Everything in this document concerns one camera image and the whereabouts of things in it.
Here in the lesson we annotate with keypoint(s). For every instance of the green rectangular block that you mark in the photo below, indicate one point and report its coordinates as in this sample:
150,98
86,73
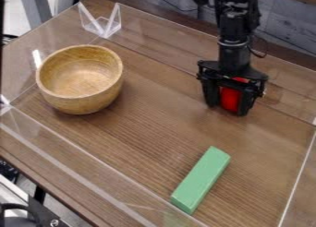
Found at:
200,180

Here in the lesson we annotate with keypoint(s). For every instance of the red felt strawberry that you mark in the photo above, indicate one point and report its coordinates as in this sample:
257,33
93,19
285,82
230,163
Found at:
232,95

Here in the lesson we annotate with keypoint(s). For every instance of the wooden bowl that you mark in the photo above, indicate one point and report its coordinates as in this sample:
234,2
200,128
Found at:
79,78

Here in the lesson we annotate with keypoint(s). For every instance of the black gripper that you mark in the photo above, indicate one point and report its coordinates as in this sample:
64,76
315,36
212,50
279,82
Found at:
232,65

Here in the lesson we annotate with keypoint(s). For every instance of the clear acrylic corner bracket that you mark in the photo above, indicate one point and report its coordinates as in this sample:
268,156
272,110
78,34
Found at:
102,26

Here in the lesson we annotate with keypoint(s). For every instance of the clear acrylic tray wall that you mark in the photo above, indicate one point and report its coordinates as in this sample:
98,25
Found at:
114,163

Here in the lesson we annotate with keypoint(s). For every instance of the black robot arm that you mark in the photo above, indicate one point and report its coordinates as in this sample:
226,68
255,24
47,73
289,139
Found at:
237,18

